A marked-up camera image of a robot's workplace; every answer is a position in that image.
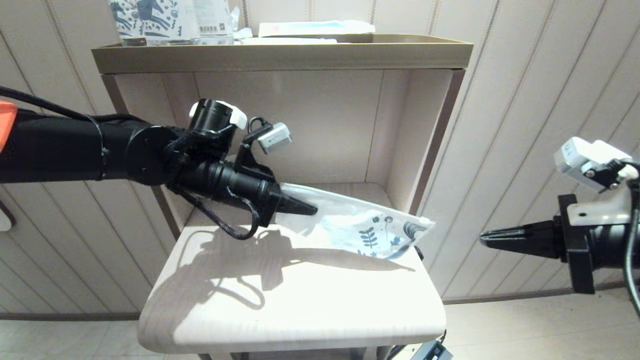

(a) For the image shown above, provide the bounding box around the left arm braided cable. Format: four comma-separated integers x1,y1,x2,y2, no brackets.
172,187,261,241

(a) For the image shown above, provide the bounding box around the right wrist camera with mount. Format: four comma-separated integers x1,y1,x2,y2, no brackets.
553,136,640,227

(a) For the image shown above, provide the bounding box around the crumpled clear plastic wrapper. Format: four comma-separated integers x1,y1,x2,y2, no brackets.
232,10,253,41

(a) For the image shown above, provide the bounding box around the blue patterned package on top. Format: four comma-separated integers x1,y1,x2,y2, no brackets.
140,0,201,46

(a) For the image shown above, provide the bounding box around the white wall fixture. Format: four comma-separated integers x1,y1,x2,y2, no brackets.
0,200,16,232

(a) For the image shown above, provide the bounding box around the clear bottle with barcode label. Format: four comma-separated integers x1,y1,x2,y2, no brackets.
195,0,236,45

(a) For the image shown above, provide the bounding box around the beige wooden shelf cabinet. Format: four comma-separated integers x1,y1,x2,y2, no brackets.
91,34,475,360

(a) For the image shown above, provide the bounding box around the white floral pouch bag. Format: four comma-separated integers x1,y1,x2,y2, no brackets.
275,182,435,261

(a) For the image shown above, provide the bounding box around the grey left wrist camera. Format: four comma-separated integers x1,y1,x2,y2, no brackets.
257,122,292,155

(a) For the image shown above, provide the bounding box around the white blue toothbrush packet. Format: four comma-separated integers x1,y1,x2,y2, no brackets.
259,20,377,38

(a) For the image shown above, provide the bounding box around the black left camera cable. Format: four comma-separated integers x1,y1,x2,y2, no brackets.
0,86,273,135

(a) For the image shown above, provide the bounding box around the grey power inverter box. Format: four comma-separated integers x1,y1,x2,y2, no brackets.
411,341,453,360

